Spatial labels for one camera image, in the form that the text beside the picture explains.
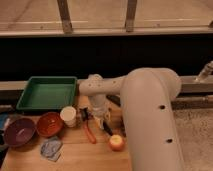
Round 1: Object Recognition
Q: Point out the white plastic cup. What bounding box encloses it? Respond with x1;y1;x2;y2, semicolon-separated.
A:
60;106;77;128

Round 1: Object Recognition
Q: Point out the green plastic tray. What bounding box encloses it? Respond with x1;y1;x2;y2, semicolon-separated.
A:
16;76;77;111

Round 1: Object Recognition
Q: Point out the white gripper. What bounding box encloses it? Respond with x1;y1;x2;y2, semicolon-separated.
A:
90;94;110;124

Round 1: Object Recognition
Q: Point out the small black clip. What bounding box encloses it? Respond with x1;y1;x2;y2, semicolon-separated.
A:
80;108;89;121

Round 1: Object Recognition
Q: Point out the purple bowl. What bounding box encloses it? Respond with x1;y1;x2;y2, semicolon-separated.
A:
3;118;36;147

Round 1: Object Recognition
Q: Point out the grey crumpled cloth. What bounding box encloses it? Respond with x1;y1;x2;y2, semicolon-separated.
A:
40;136;63;162

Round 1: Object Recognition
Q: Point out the red bowl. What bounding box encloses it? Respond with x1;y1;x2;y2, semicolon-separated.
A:
36;112;63;137

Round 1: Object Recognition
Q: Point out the black handled brush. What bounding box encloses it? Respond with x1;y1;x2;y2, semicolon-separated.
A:
103;121;113;136

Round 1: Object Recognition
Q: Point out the orange carrot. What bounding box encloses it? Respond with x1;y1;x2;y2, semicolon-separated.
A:
83;121;97;144

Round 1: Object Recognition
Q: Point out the red yellow apple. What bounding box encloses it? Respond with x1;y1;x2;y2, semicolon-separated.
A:
109;135;125;151

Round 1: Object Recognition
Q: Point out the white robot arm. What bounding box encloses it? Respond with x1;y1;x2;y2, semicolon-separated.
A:
79;68;185;171

